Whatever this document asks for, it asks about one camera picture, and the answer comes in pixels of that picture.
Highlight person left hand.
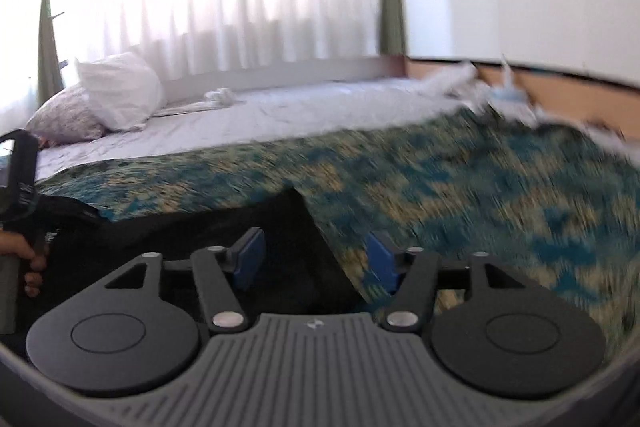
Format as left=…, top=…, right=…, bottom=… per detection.
left=0, top=230, right=48, bottom=297

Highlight black pants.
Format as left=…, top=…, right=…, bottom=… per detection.
left=2, top=187, right=366, bottom=350

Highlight blue white tissue box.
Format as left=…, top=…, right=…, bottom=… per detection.
left=489, top=87, right=528, bottom=104

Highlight white pillow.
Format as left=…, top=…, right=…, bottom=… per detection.
left=76, top=52, right=166, bottom=131

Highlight grey floral pillow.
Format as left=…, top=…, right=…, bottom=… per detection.
left=25, top=84, right=108, bottom=144

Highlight white bed sheet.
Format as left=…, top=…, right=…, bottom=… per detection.
left=37, top=79, right=639, bottom=181

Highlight white crumpled cloth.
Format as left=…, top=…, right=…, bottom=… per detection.
left=204, top=88, right=236, bottom=108

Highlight teal paisley bedspread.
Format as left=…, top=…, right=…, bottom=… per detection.
left=39, top=109, right=639, bottom=357

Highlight wooden bed frame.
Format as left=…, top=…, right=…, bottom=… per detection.
left=159, top=53, right=640, bottom=143

